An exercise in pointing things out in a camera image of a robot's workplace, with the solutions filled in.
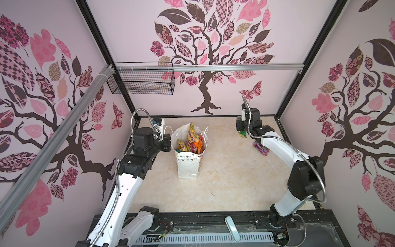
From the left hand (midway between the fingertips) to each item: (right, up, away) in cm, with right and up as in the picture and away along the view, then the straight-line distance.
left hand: (168, 138), depth 71 cm
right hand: (+39, +11, +17) cm, 44 cm away
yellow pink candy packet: (+7, -5, +6) cm, 11 cm away
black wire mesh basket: (-20, +37, +23) cm, 48 cm away
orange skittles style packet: (+12, -2, +5) cm, 13 cm away
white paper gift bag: (+9, -13, +3) cm, 16 cm away
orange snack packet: (+15, -4, +6) cm, 17 cm away
